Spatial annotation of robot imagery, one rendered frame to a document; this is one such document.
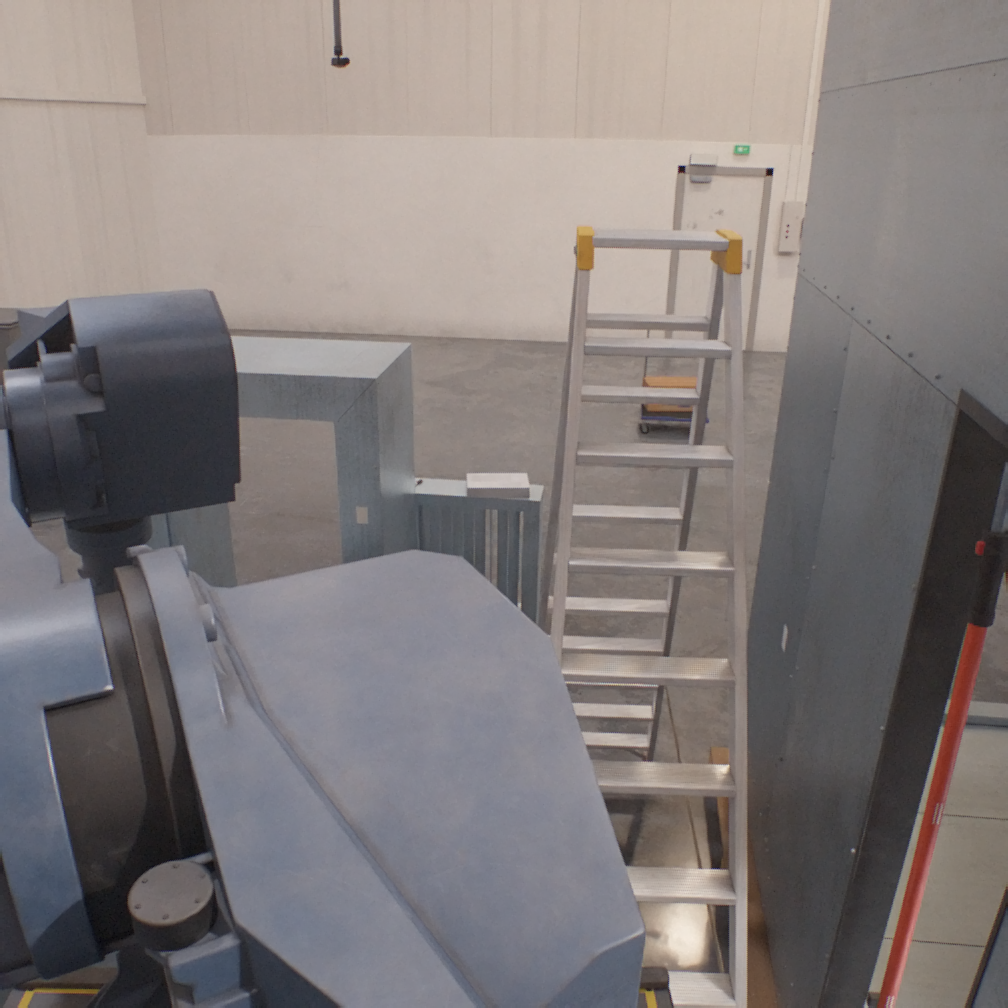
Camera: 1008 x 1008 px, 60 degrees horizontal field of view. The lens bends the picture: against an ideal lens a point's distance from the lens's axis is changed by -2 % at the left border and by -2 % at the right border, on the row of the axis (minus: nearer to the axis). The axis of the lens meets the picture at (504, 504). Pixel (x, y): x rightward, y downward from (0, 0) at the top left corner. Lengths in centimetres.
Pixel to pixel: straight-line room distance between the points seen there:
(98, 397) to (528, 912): 112
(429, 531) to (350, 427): 116
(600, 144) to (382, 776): 1074
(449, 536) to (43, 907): 414
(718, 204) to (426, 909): 1087
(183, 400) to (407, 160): 1012
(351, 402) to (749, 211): 820
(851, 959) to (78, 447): 200
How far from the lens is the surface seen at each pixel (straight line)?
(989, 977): 161
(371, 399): 374
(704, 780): 200
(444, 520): 472
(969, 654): 174
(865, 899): 231
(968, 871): 336
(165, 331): 154
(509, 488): 452
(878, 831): 218
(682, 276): 1138
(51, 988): 148
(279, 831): 66
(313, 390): 380
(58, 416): 152
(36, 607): 79
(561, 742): 73
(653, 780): 198
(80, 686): 72
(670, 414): 805
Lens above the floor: 252
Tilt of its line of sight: 23 degrees down
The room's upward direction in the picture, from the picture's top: 1 degrees clockwise
